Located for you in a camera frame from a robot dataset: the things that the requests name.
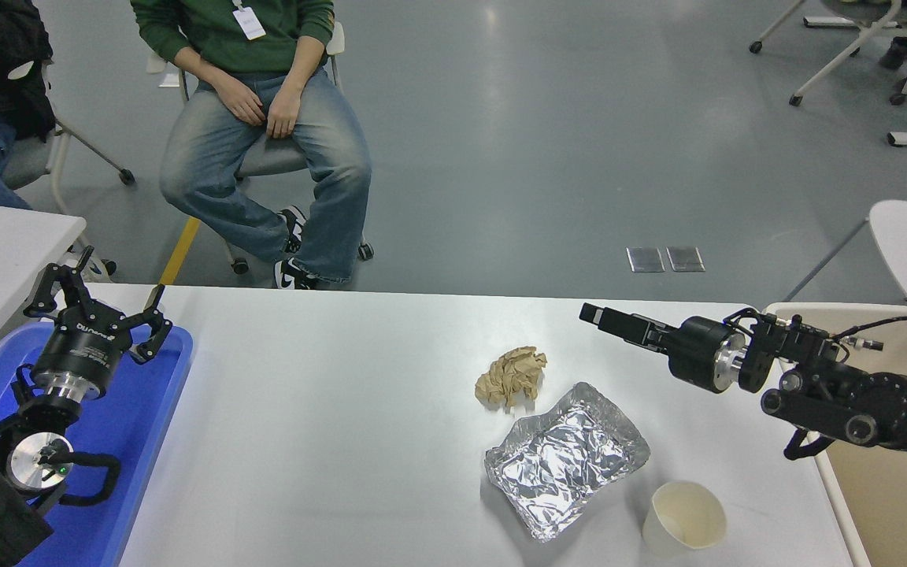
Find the white-framed wheeled chair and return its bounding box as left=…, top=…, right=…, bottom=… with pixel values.
left=749, top=0, right=907, bottom=107

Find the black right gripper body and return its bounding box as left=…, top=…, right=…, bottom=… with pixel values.
left=665, top=317, right=738, bottom=395

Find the grey swivel chair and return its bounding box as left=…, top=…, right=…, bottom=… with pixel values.
left=146, top=20, right=376, bottom=275

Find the grey chair with white frame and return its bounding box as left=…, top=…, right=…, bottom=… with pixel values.
left=1, top=59, right=137, bottom=278

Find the person's left hand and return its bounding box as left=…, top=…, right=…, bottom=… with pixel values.
left=265, top=85, right=302, bottom=140

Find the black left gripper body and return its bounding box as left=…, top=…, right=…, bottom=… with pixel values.
left=31, top=303, right=133, bottom=388

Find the white badge card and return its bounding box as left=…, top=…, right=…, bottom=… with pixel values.
left=231, top=6, right=267, bottom=41

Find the large pale bin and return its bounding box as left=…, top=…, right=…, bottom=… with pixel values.
left=762, top=302, right=907, bottom=567

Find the foil tray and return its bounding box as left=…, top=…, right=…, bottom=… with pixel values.
left=484, top=382, right=651, bottom=543

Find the crumpled tan paper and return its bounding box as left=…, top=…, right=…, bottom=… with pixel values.
left=475, top=345, right=547, bottom=412

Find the white paper cup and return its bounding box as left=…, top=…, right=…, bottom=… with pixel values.
left=642, top=480, right=728, bottom=558

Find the blue plastic tray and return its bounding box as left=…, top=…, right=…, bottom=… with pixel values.
left=0, top=321, right=194, bottom=567

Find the person's right hand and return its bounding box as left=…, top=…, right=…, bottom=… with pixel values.
left=216, top=75, right=267, bottom=127

